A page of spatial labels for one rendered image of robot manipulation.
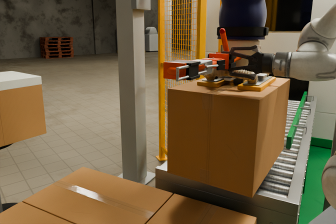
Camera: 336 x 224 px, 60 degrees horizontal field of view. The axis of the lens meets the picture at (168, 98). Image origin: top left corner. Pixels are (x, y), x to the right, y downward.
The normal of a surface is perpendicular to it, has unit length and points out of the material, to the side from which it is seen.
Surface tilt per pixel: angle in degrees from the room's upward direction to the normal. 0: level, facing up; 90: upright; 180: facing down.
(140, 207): 0
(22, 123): 90
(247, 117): 89
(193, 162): 89
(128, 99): 90
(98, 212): 0
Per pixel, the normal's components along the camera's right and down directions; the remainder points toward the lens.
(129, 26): -0.47, 0.21
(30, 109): 0.79, 0.14
